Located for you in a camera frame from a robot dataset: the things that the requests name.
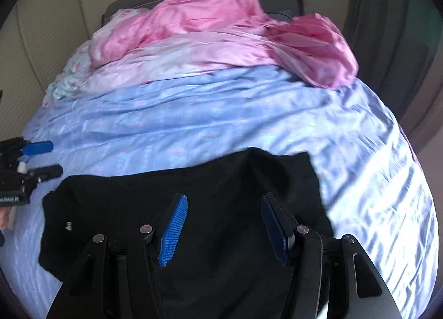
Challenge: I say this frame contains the green curtain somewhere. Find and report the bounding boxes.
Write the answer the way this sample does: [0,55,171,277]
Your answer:
[343,0,442,118]

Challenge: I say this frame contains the left hand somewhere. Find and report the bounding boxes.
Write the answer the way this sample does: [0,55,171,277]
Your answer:
[0,207,17,230]

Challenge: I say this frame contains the blue striped floral bedsheet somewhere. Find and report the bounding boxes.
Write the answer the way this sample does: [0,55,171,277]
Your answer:
[0,63,441,319]

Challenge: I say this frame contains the black shorts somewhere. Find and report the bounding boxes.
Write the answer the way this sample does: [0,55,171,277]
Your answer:
[38,148,333,318]

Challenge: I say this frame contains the pink satin blanket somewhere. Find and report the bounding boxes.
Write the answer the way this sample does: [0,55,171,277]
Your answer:
[90,0,358,93]

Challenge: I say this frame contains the floral light pillow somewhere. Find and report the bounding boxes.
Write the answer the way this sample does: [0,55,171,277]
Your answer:
[41,40,104,108]

